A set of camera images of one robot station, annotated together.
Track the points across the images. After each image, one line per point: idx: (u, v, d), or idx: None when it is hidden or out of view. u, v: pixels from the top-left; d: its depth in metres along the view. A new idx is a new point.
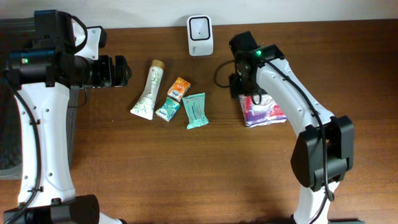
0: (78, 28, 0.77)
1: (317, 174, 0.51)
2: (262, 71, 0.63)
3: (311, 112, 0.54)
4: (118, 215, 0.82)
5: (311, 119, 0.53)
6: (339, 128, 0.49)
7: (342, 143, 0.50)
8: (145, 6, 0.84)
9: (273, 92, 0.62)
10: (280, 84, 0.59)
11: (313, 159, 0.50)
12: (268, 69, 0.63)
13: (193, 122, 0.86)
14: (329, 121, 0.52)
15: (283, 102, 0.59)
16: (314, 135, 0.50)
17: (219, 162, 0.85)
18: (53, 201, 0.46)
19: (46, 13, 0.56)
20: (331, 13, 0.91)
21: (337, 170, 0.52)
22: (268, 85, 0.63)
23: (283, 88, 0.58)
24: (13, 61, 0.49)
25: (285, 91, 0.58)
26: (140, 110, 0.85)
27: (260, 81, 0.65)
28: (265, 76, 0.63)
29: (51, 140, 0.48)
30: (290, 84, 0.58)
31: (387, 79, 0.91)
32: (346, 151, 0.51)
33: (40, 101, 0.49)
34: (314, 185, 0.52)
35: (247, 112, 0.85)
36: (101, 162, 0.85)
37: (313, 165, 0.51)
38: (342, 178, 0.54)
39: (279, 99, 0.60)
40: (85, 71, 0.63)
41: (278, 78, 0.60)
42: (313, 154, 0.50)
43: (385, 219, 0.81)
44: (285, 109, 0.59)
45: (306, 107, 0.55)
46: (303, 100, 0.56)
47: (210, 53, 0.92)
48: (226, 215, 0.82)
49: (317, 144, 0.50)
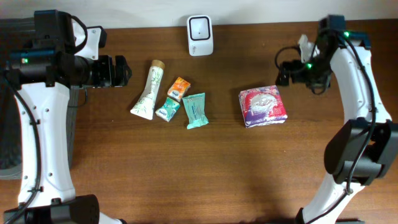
0: (78, 28, 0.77)
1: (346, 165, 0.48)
2: (342, 52, 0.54)
3: (370, 109, 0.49)
4: (118, 215, 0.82)
5: (365, 112, 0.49)
6: (392, 132, 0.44)
7: (387, 147, 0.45)
8: (145, 6, 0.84)
9: (341, 76, 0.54)
10: (352, 71, 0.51)
11: (349, 149, 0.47)
12: (348, 53, 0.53)
13: (193, 122, 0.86)
14: (382, 122, 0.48)
15: (346, 89, 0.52)
16: (362, 127, 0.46)
17: (220, 162, 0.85)
18: (53, 201, 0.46)
19: (46, 13, 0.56)
20: (333, 14, 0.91)
21: (368, 173, 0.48)
22: (339, 68, 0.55)
23: (354, 76, 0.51)
24: (13, 62, 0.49)
25: (354, 79, 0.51)
26: (140, 110, 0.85)
27: (334, 61, 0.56)
28: (341, 59, 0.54)
29: (51, 140, 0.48)
30: (364, 75, 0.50)
31: (388, 79, 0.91)
32: (387, 157, 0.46)
33: (40, 101, 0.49)
34: (339, 176, 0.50)
35: (247, 112, 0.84)
36: (101, 162, 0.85)
37: (346, 155, 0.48)
38: (369, 184, 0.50)
39: (343, 84, 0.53)
40: (85, 70, 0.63)
41: (354, 66, 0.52)
42: (352, 144, 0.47)
43: (385, 219, 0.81)
44: (345, 97, 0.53)
45: (367, 101, 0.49)
46: (368, 93, 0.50)
47: (210, 53, 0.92)
48: (226, 215, 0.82)
49: (360, 137, 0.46)
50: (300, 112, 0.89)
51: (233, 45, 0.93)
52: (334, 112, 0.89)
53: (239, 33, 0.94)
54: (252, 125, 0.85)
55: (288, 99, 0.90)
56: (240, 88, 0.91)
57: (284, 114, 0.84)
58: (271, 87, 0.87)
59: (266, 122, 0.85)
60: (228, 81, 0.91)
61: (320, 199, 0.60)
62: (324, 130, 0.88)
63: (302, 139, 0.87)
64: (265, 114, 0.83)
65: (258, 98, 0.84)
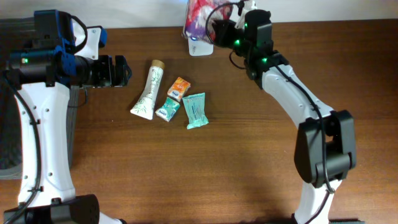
0: (78, 28, 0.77)
1: (319, 169, 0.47)
2: (267, 75, 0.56)
3: (311, 107, 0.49)
4: (117, 215, 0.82)
5: (310, 114, 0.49)
6: (339, 121, 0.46)
7: (342, 134, 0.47)
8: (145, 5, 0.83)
9: (278, 95, 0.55)
10: (284, 85, 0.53)
11: (313, 153, 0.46)
12: (272, 72, 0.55)
13: (193, 122, 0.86)
14: (328, 115, 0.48)
15: (286, 103, 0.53)
16: (315, 127, 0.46)
17: (220, 162, 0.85)
18: (53, 201, 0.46)
19: (46, 12, 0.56)
20: (334, 12, 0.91)
21: (339, 167, 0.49)
22: (273, 89, 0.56)
23: (288, 90, 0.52)
24: (13, 61, 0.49)
25: (286, 91, 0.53)
26: (140, 110, 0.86)
27: (267, 86, 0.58)
28: (270, 81, 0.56)
29: (51, 140, 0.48)
30: (294, 85, 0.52)
31: (388, 79, 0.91)
32: (347, 144, 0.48)
33: (40, 101, 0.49)
34: (318, 181, 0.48)
35: (191, 22, 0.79)
36: (101, 162, 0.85)
37: (314, 160, 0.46)
38: (344, 176, 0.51)
39: (283, 102, 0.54)
40: (85, 70, 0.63)
41: (282, 80, 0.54)
42: (314, 146, 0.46)
43: (385, 219, 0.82)
44: (288, 111, 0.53)
45: (307, 103, 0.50)
46: (305, 96, 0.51)
47: (210, 53, 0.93)
48: (226, 215, 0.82)
49: (317, 136, 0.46)
50: None
51: None
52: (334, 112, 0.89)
53: None
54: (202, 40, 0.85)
55: None
56: (240, 87, 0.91)
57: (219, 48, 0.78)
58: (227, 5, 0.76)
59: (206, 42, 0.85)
60: (227, 81, 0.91)
61: (307, 203, 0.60)
62: None
63: None
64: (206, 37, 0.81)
65: (203, 17, 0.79)
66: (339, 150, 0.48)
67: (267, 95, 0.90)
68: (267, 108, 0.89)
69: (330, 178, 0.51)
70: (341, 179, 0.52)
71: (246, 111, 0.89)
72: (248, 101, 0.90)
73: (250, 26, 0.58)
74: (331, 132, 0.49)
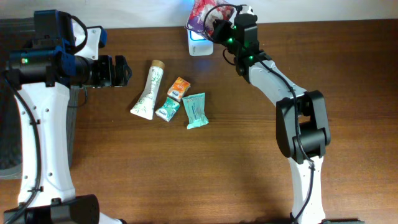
0: (78, 28, 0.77)
1: (296, 144, 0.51)
2: (252, 67, 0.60)
3: (288, 91, 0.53)
4: (117, 215, 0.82)
5: (286, 95, 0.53)
6: (312, 99, 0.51)
7: (315, 111, 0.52)
8: (145, 5, 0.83)
9: (262, 85, 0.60)
10: (265, 74, 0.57)
11: (288, 127, 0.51)
12: (257, 65, 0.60)
13: (193, 122, 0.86)
14: (301, 95, 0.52)
15: (268, 90, 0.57)
16: (289, 104, 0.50)
17: (220, 162, 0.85)
18: (53, 201, 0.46)
19: (46, 13, 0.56)
20: (334, 12, 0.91)
21: (315, 141, 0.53)
22: (258, 81, 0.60)
23: (268, 78, 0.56)
24: (13, 61, 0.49)
25: (267, 79, 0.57)
26: (140, 110, 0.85)
27: (253, 79, 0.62)
28: (254, 73, 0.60)
29: (51, 140, 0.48)
30: (275, 74, 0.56)
31: (388, 80, 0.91)
32: (320, 121, 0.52)
33: (40, 101, 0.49)
34: (296, 155, 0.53)
35: (194, 16, 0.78)
36: (101, 162, 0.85)
37: (290, 135, 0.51)
38: (324, 152, 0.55)
39: (266, 90, 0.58)
40: (85, 70, 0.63)
41: (265, 71, 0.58)
42: (288, 122, 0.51)
43: (385, 219, 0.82)
44: (270, 98, 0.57)
45: (283, 88, 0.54)
46: (282, 82, 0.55)
47: (209, 53, 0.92)
48: (226, 215, 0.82)
49: (290, 112, 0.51)
50: None
51: None
52: (334, 112, 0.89)
53: None
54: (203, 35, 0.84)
55: None
56: (240, 87, 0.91)
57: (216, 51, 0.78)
58: (228, 7, 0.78)
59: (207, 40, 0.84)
60: (227, 81, 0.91)
61: (298, 190, 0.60)
62: None
63: None
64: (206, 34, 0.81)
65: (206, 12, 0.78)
66: (314, 127, 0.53)
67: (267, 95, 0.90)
68: (267, 108, 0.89)
69: (310, 154, 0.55)
70: (321, 155, 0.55)
71: (246, 111, 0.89)
72: (248, 101, 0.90)
73: (240, 28, 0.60)
74: (308, 112, 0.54)
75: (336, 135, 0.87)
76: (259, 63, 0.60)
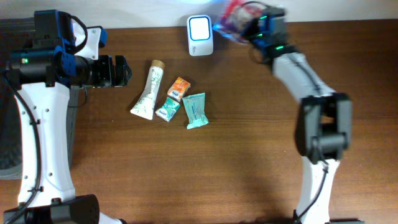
0: (78, 28, 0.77)
1: (313, 144, 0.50)
2: (278, 60, 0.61)
3: (313, 88, 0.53)
4: (118, 215, 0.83)
5: (311, 93, 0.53)
6: (337, 101, 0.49)
7: (339, 115, 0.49)
8: (145, 6, 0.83)
9: (288, 79, 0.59)
10: (291, 68, 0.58)
11: (309, 126, 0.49)
12: (284, 58, 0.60)
13: (193, 122, 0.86)
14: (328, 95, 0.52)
15: (293, 84, 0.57)
16: (313, 102, 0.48)
17: (220, 162, 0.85)
18: (53, 201, 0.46)
19: (46, 13, 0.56)
20: (336, 12, 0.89)
21: (335, 145, 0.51)
22: (285, 74, 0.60)
23: (294, 72, 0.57)
24: (13, 62, 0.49)
25: (296, 73, 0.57)
26: (140, 110, 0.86)
27: (280, 71, 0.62)
28: (281, 65, 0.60)
29: (51, 140, 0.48)
30: (302, 69, 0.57)
31: (388, 80, 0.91)
32: (343, 124, 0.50)
33: (40, 101, 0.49)
34: (313, 155, 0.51)
35: None
36: (101, 162, 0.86)
37: (310, 134, 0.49)
38: (341, 157, 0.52)
39: (291, 83, 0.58)
40: (85, 70, 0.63)
41: (291, 65, 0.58)
42: (310, 121, 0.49)
43: (384, 219, 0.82)
44: (295, 92, 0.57)
45: (311, 84, 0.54)
46: (310, 79, 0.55)
47: (210, 53, 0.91)
48: (226, 215, 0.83)
49: (313, 111, 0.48)
50: None
51: (234, 45, 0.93)
52: None
53: None
54: (222, 32, 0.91)
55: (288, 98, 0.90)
56: (240, 87, 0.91)
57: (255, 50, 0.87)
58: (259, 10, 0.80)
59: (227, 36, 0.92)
60: (227, 81, 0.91)
61: (306, 188, 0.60)
62: None
63: None
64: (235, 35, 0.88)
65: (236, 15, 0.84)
66: (336, 130, 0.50)
67: (267, 95, 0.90)
68: (267, 108, 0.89)
69: (327, 157, 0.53)
70: (338, 160, 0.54)
71: (246, 111, 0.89)
72: (248, 101, 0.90)
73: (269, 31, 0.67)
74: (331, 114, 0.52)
75: None
76: (291, 57, 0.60)
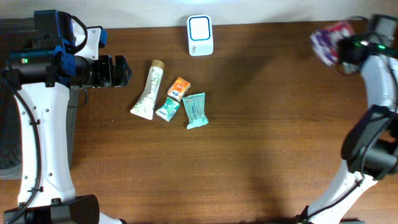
0: (78, 28, 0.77)
1: (361, 151, 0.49)
2: (374, 58, 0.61)
3: (392, 101, 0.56)
4: (118, 214, 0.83)
5: (390, 105, 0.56)
6: None
7: None
8: (145, 5, 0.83)
9: (370, 80, 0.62)
10: (383, 73, 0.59)
11: (368, 131, 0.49)
12: (379, 60, 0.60)
13: (193, 122, 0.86)
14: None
15: (374, 87, 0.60)
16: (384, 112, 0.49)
17: (220, 162, 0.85)
18: (53, 201, 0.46)
19: (46, 13, 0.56)
20: (335, 12, 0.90)
21: (382, 163, 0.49)
22: (370, 73, 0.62)
23: (384, 77, 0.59)
24: (13, 62, 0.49)
25: (385, 79, 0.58)
26: (140, 110, 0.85)
27: (366, 70, 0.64)
28: (375, 65, 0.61)
29: (51, 140, 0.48)
30: (392, 76, 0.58)
31: None
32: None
33: (40, 101, 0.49)
34: (353, 160, 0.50)
35: None
36: (101, 162, 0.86)
37: (363, 138, 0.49)
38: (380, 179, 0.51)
39: (372, 84, 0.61)
40: (85, 70, 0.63)
41: (385, 68, 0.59)
42: (370, 127, 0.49)
43: (384, 219, 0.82)
44: (372, 96, 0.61)
45: (391, 97, 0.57)
46: (394, 88, 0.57)
47: (210, 53, 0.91)
48: (226, 214, 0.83)
49: (379, 121, 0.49)
50: (300, 112, 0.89)
51: (234, 45, 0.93)
52: (334, 112, 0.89)
53: (240, 33, 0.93)
54: (315, 43, 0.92)
55: (288, 98, 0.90)
56: (240, 87, 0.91)
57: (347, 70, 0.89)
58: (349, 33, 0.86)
59: (316, 48, 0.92)
60: (228, 81, 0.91)
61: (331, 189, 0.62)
62: (324, 130, 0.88)
63: (303, 139, 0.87)
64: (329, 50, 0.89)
65: (340, 34, 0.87)
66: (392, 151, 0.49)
67: (267, 95, 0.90)
68: (267, 108, 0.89)
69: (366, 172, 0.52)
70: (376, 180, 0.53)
71: (246, 111, 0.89)
72: (247, 101, 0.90)
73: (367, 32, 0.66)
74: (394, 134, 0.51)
75: (335, 135, 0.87)
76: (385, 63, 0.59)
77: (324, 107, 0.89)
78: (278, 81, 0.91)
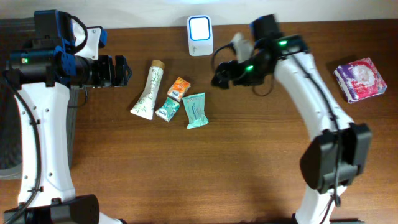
0: (78, 28, 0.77)
1: (326, 177, 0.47)
2: (283, 63, 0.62)
3: (331, 117, 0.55)
4: (118, 214, 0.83)
5: (328, 121, 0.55)
6: (358, 136, 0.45)
7: (358, 151, 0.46)
8: (145, 6, 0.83)
9: (291, 86, 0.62)
10: (304, 81, 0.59)
11: (324, 165, 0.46)
12: (290, 63, 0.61)
13: (193, 122, 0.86)
14: (346, 126, 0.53)
15: (303, 101, 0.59)
16: (331, 141, 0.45)
17: (220, 162, 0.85)
18: (53, 201, 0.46)
19: (46, 13, 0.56)
20: (334, 12, 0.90)
21: (347, 175, 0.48)
22: (288, 81, 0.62)
23: (304, 84, 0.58)
24: (13, 62, 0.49)
25: (310, 93, 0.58)
26: (140, 110, 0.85)
27: (280, 73, 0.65)
28: (284, 67, 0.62)
29: (51, 140, 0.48)
30: (312, 81, 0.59)
31: (388, 81, 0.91)
32: (359, 156, 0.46)
33: (40, 101, 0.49)
34: (323, 188, 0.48)
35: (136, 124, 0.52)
36: (101, 162, 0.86)
37: (324, 171, 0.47)
38: (350, 183, 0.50)
39: (300, 99, 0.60)
40: (84, 70, 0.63)
41: (300, 76, 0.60)
42: (326, 160, 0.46)
43: (385, 219, 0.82)
44: (303, 107, 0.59)
45: (325, 111, 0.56)
46: (325, 104, 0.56)
47: (210, 53, 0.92)
48: (226, 215, 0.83)
49: (331, 151, 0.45)
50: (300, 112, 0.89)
51: None
52: None
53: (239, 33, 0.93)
54: (339, 79, 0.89)
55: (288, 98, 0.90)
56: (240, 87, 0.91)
57: (379, 90, 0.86)
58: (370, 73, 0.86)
59: (342, 83, 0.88)
60: None
61: (310, 205, 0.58)
62: None
63: (303, 139, 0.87)
64: (353, 79, 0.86)
65: (361, 70, 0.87)
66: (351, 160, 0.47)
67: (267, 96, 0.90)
68: (267, 107, 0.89)
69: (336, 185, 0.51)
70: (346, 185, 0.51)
71: (245, 111, 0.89)
72: (247, 101, 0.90)
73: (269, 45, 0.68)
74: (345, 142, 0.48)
75: None
76: (291, 53, 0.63)
77: None
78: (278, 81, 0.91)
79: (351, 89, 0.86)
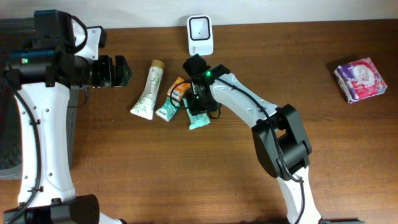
0: (78, 28, 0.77)
1: (280, 163, 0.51)
2: (213, 87, 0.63)
3: (259, 109, 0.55)
4: (117, 214, 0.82)
5: (259, 114, 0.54)
6: (286, 116, 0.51)
7: (293, 129, 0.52)
8: (145, 6, 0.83)
9: (228, 102, 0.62)
10: (229, 94, 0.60)
11: (271, 152, 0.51)
12: (218, 83, 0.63)
13: (195, 122, 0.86)
14: (274, 112, 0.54)
15: (239, 111, 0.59)
16: (265, 127, 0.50)
17: (219, 161, 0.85)
18: (53, 201, 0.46)
19: (46, 13, 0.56)
20: (334, 12, 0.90)
21: (297, 155, 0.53)
22: (224, 99, 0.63)
23: (233, 96, 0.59)
24: (13, 62, 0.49)
25: (238, 101, 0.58)
26: (140, 110, 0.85)
27: (217, 96, 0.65)
28: (216, 91, 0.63)
29: (51, 140, 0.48)
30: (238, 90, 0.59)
31: (388, 81, 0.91)
32: (296, 134, 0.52)
33: (40, 101, 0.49)
34: (282, 173, 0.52)
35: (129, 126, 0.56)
36: (101, 162, 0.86)
37: (273, 157, 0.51)
38: (308, 162, 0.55)
39: (237, 111, 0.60)
40: (85, 70, 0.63)
41: (228, 89, 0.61)
42: (270, 145, 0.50)
43: (385, 219, 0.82)
44: (242, 116, 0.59)
45: (254, 107, 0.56)
46: (251, 101, 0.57)
47: (210, 53, 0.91)
48: (226, 215, 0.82)
49: (269, 135, 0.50)
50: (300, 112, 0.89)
51: (233, 45, 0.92)
52: (334, 112, 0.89)
53: (239, 33, 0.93)
54: (339, 79, 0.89)
55: (288, 98, 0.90)
56: None
57: (379, 89, 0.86)
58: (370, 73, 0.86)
59: (342, 83, 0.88)
60: None
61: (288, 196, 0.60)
62: (324, 130, 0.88)
63: None
64: (353, 79, 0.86)
65: (362, 70, 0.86)
66: (293, 140, 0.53)
67: (267, 95, 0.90)
68: None
69: (296, 168, 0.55)
70: (306, 165, 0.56)
71: None
72: None
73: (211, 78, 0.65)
74: (283, 127, 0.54)
75: (336, 134, 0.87)
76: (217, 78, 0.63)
77: (324, 108, 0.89)
78: (278, 81, 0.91)
79: (352, 89, 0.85)
